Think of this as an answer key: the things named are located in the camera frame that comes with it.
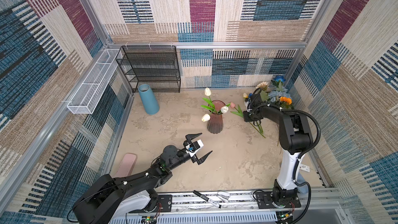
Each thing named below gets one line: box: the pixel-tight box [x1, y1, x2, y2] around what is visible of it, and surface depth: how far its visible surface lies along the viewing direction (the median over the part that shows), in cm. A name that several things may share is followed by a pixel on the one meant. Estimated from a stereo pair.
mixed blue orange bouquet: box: [255, 75, 294, 110], surface depth 107 cm
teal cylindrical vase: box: [137, 84, 161, 115], surface depth 98 cm
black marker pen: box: [192, 189, 222, 209], surface depth 76 cm
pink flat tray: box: [111, 152, 138, 179], surface depth 87 cm
